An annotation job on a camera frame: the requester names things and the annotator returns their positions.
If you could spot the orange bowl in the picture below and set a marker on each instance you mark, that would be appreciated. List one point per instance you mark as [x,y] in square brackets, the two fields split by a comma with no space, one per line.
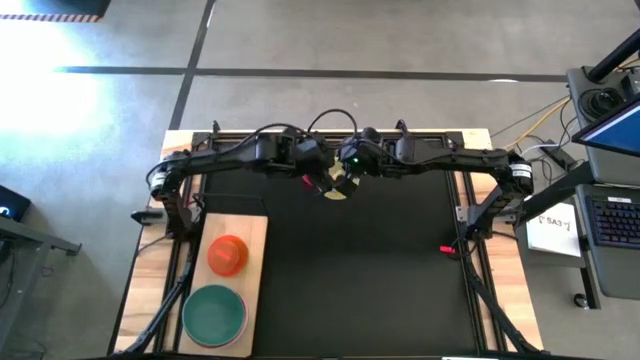
[227,255]

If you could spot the laptop computer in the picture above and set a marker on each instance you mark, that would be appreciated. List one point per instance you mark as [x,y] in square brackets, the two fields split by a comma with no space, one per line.
[615,172]

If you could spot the blue computer screen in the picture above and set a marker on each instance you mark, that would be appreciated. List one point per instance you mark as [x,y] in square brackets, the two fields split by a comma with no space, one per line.
[617,131]

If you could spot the black desk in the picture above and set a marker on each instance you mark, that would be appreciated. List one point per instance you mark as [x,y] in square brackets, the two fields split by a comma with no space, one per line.
[20,235]

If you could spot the small red clip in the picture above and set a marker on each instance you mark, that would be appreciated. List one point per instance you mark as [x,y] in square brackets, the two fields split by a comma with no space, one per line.
[445,249]
[307,181]

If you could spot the white paper sign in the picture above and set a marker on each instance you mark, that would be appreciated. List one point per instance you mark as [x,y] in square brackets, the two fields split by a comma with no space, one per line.
[552,235]

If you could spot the hazard striped mat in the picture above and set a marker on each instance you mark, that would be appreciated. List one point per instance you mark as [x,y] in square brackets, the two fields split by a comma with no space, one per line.
[50,7]

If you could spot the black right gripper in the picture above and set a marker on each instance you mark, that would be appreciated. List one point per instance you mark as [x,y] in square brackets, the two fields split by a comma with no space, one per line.
[365,159]

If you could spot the black mount bracket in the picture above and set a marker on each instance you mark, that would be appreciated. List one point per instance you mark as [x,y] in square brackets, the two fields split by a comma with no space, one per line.
[147,216]

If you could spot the teal bowl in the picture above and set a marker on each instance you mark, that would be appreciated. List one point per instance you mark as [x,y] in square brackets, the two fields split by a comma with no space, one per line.
[214,315]

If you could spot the black power strip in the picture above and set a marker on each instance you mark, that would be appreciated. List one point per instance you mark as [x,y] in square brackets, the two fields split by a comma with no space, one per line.
[555,154]

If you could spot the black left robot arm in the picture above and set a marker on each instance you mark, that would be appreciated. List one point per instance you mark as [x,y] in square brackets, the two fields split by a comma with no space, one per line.
[225,157]

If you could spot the black pole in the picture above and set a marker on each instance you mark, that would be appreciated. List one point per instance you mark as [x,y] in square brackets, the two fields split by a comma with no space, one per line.
[615,60]

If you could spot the black backlit keyboard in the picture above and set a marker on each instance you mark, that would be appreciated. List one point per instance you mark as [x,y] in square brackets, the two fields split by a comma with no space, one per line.
[617,222]

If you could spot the black table mat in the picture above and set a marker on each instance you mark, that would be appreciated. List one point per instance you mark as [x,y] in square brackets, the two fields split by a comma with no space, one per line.
[360,275]

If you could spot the wooden shelf board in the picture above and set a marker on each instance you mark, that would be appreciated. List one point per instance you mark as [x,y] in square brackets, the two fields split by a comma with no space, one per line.
[255,260]

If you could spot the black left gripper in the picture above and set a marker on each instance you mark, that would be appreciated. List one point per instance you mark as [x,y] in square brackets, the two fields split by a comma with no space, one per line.
[312,156]

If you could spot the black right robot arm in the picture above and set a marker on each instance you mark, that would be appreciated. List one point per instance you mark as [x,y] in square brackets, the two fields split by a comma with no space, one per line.
[450,160]

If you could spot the black cart leg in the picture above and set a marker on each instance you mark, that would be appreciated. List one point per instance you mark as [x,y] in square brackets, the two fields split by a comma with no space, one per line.
[555,192]

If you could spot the black support strut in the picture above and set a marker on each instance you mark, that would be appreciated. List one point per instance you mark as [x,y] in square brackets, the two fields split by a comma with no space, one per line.
[165,310]
[495,310]

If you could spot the black table clamp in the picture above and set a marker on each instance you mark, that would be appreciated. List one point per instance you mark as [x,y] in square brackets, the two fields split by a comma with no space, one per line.
[215,126]
[401,126]

